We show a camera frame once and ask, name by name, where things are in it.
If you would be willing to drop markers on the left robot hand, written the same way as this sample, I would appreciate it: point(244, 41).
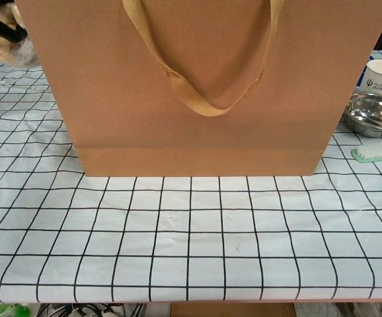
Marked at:
point(7, 33)

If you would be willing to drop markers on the stainless steel bowl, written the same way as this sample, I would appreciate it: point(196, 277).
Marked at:
point(372, 115)

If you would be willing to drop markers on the brown paper shopping bag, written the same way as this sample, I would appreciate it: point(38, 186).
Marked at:
point(211, 66)

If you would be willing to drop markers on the brown cardboard box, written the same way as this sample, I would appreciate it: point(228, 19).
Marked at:
point(230, 310)

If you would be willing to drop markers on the white black checked tablecloth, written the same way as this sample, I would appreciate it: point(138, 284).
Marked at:
point(191, 237)

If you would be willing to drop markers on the green toothbrush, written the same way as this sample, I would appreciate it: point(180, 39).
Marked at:
point(374, 152)

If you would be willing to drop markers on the yellow snack packet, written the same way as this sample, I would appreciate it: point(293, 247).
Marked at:
point(9, 53)

